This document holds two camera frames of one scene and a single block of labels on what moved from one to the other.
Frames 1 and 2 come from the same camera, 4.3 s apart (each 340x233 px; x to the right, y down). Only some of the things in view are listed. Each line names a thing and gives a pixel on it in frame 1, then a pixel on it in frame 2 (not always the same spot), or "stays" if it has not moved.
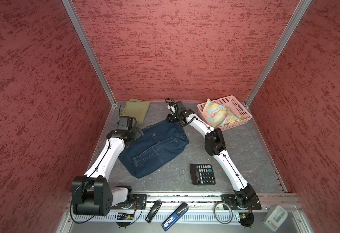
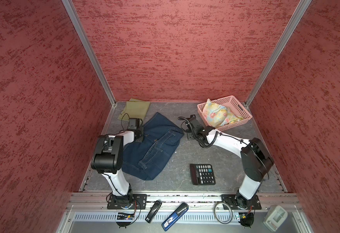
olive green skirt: x=136 y=108 stays
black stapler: x=153 y=211 stays
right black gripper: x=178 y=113 -> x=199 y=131
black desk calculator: x=202 y=174 stays
